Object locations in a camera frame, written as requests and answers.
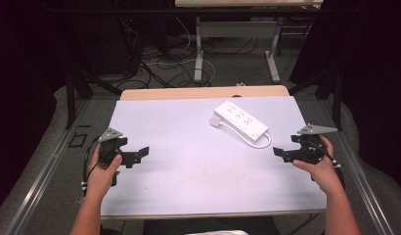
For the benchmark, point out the wooden table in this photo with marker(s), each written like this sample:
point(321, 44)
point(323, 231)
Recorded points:
point(188, 93)

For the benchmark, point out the white table mat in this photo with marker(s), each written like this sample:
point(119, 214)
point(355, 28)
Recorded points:
point(195, 169)

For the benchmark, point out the aluminium floor rail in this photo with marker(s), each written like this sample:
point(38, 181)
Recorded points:
point(361, 176)
point(42, 176)

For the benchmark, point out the white desk with metal legs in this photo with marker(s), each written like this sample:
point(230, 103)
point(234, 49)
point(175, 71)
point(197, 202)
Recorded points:
point(237, 29)

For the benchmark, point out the white power plug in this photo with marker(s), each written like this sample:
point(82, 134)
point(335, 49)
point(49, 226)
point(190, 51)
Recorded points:
point(215, 121)

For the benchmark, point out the person's right hand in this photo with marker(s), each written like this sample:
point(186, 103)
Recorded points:
point(320, 173)

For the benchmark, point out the white power strip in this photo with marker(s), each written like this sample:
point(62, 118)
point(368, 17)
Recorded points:
point(241, 119)

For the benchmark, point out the black metal stand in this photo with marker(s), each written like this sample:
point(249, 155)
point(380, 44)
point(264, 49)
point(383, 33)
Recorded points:
point(332, 91)
point(76, 88)

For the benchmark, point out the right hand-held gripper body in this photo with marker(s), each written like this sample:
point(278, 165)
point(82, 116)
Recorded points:
point(311, 148)

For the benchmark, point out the person's left hand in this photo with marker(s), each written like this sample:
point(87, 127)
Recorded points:
point(100, 178)

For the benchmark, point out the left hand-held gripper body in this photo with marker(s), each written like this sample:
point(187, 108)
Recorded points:
point(110, 143)

